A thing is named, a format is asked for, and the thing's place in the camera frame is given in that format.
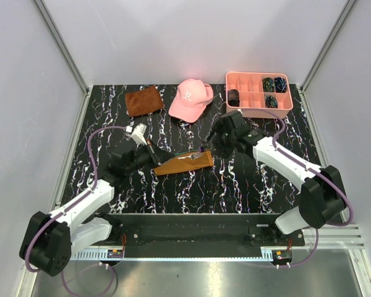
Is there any pink divided organizer tray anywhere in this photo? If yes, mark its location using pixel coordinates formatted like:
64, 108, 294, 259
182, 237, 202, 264
225, 71, 293, 119

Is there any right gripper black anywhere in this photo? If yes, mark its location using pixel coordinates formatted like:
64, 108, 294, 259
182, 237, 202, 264
198, 118, 237, 160

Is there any orange cloth napkin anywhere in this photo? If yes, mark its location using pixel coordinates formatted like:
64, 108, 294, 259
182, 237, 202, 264
153, 150, 213, 176

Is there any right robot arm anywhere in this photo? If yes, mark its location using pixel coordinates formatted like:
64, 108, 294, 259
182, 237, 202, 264
201, 110, 348, 245

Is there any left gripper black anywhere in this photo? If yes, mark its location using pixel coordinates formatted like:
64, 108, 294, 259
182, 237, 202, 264
125, 139, 175, 175

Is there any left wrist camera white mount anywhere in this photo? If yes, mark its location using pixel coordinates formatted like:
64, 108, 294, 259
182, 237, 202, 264
125, 123, 147, 145

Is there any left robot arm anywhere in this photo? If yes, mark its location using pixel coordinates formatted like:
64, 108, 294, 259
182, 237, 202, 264
19, 142, 174, 277

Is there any iridescent rainbow fork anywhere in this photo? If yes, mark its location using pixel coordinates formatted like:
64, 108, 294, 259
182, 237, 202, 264
174, 150, 196, 156

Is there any green patterned rolled sock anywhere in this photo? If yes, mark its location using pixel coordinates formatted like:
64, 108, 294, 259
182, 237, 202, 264
262, 77, 275, 92

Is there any silver fork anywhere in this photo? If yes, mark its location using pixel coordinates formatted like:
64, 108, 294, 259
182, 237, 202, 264
178, 152, 203, 160

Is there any dark rolled sock left compartment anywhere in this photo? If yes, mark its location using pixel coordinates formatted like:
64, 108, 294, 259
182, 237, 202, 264
228, 89, 240, 107

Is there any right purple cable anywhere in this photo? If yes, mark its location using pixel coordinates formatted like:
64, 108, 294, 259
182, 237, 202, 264
234, 108, 356, 269

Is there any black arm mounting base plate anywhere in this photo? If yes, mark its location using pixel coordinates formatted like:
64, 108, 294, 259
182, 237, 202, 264
114, 213, 305, 261

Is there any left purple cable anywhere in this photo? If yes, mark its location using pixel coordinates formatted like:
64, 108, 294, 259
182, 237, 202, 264
20, 125, 134, 295

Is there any brown folded cloth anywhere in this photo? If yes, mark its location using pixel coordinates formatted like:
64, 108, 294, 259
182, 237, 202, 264
125, 85, 164, 117

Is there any pink baseball cap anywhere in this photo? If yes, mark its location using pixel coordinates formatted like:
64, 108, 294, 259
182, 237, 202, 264
168, 79, 214, 123

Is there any blue patterned rolled sock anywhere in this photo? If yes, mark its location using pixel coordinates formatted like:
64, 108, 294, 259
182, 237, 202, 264
274, 77, 288, 93

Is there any purple cable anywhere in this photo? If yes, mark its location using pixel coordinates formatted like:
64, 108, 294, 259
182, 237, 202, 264
20, 125, 134, 295
234, 108, 356, 269

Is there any teal patterned rolled sock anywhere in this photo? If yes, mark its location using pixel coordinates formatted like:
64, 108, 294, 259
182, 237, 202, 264
265, 95, 278, 108

